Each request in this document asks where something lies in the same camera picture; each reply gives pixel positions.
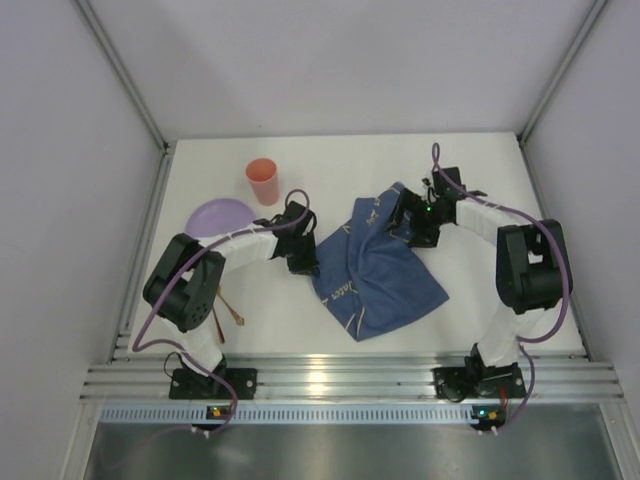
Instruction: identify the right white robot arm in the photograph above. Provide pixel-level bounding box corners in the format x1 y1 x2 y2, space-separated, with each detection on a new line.
385 167 573 403

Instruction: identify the blue embroidered cloth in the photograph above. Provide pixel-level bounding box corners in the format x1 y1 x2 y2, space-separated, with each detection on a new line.
312 182 449 342

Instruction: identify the aluminium mounting rail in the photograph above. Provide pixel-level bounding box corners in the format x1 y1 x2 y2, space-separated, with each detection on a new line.
80 355 624 404

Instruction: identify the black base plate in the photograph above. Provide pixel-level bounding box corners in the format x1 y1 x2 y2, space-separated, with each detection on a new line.
168 368 258 400
433 364 526 403

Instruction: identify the slotted cable duct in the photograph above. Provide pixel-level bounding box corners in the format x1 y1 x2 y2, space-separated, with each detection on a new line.
100 404 504 425

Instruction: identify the gold spoon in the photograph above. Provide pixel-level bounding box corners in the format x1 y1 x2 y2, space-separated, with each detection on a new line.
216 289 245 326

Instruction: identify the purple plastic plate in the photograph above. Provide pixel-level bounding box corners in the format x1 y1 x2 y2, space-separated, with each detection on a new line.
184 198 256 238

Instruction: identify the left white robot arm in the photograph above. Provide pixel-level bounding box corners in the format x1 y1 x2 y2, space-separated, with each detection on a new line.
131 200 319 378

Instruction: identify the left aluminium corner post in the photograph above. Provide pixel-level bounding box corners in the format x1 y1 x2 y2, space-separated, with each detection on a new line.
69 0 169 151

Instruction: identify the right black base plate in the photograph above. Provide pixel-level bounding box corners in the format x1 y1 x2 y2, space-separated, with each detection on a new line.
433 364 526 403

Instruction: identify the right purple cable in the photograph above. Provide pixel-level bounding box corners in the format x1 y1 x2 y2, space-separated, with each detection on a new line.
430 142 574 431

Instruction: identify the right aluminium corner post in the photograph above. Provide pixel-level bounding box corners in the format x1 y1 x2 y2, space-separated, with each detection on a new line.
517 0 614 146

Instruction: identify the aluminium corner post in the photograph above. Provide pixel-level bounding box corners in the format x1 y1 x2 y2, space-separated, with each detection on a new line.
69 0 169 151
517 0 614 146

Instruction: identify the purple cable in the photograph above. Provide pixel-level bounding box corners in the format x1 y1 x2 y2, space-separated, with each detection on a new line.
130 188 316 416
430 142 574 431

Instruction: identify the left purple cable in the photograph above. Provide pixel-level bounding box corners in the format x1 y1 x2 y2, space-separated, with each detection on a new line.
130 188 316 416

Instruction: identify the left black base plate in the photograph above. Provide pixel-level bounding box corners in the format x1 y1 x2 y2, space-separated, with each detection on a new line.
168 368 258 400

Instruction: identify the orange plastic cup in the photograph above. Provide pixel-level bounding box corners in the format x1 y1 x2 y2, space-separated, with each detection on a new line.
245 158 279 206

